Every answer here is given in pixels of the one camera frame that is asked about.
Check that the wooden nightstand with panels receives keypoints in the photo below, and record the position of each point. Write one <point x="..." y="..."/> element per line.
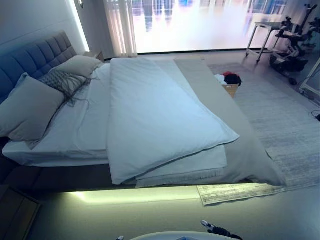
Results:
<point x="15" y="212"/>

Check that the white garment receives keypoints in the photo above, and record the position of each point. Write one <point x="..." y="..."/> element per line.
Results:
<point x="220" y="78"/>

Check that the white metal frame stand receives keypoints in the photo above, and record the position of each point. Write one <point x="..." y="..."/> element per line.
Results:
<point x="307" y="87"/>

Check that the large bright window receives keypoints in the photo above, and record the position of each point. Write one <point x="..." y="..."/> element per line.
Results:
<point x="200" y="25"/>

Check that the white duvet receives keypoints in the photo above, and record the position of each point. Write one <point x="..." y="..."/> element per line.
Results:
<point x="155" y="105"/>

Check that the tufted upholstered headboard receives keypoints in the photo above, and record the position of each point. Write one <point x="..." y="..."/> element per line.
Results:
<point x="30" y="55"/>

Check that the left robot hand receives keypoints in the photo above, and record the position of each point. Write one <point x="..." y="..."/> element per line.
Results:
<point x="120" y="238"/>

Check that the streaked grey area rug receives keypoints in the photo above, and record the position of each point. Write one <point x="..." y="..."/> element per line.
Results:
<point x="275" y="120"/>

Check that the black garment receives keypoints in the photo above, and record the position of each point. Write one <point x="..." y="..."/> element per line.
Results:
<point x="233" y="79"/>

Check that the plain beige pillow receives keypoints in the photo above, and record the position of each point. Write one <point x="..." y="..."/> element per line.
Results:
<point x="27" y="112"/>
<point x="80" y="65"/>

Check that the white fitted mattress sheet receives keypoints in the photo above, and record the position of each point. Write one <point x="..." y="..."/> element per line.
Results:
<point x="82" y="125"/>

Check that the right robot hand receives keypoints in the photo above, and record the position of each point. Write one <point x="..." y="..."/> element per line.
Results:
<point x="220" y="231"/>

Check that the sheer striped curtain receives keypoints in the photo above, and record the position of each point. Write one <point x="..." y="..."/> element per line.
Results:
<point x="120" y="25"/>

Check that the vertical wall light strip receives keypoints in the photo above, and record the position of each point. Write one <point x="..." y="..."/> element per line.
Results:
<point x="80" y="27"/>

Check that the dark upholstered bed frame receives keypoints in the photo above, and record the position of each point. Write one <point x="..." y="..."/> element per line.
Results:
<point x="50" y="180"/>

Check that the red garment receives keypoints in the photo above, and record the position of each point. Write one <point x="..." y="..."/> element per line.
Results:
<point x="227" y="73"/>

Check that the taupe bedspread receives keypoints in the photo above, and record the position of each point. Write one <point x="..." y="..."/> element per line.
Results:
<point x="240" y="130"/>

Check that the fringed woven decorative pillow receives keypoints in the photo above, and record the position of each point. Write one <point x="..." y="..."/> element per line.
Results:
<point x="60" y="80"/>

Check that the black wheeled robot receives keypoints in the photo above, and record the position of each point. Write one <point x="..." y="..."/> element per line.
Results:
<point x="287" y="60"/>

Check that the white side table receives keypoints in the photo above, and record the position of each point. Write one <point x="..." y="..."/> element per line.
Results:
<point x="267" y="25"/>

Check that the tan laundry basket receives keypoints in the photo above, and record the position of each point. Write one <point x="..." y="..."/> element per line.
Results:
<point x="231" y="90"/>

